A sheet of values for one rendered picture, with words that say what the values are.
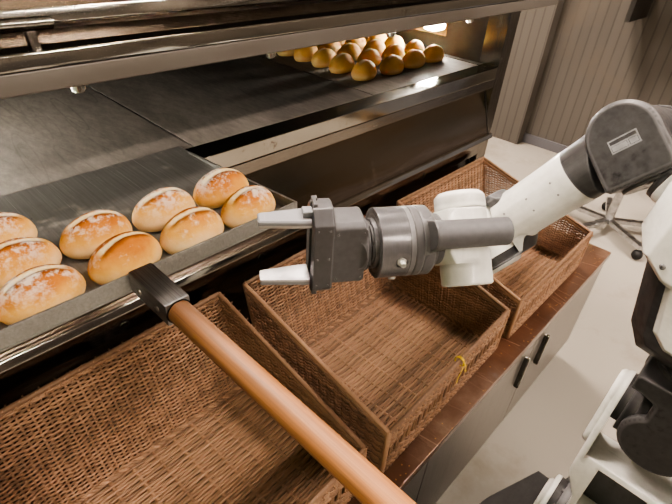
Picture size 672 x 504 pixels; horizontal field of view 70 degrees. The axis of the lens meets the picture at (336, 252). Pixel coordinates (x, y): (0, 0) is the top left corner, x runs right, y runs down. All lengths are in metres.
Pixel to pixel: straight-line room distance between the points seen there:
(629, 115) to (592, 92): 3.73
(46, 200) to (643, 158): 0.89
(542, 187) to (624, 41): 3.60
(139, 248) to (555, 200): 0.61
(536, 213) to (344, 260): 0.37
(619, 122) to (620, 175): 0.07
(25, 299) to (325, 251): 0.34
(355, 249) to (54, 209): 0.52
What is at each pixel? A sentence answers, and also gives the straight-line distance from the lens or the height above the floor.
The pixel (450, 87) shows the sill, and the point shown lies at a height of 1.16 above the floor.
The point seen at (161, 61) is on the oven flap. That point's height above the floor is 1.41.
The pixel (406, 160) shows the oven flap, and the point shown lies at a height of 0.98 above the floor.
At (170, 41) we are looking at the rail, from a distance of 0.77.
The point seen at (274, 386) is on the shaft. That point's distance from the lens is 0.50.
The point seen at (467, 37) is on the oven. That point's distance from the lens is 1.96.
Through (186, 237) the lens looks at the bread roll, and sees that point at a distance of 0.71.
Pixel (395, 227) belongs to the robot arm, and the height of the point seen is 1.30.
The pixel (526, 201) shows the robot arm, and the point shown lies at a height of 1.24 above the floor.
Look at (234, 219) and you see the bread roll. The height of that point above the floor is 1.21.
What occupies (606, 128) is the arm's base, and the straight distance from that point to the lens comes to 0.77.
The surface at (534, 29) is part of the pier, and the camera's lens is 4.47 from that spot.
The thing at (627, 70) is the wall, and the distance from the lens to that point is 4.40.
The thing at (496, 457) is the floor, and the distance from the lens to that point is 2.01.
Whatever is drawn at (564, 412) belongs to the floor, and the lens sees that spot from 2.25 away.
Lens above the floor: 1.60
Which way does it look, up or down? 35 degrees down
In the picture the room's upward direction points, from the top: 4 degrees clockwise
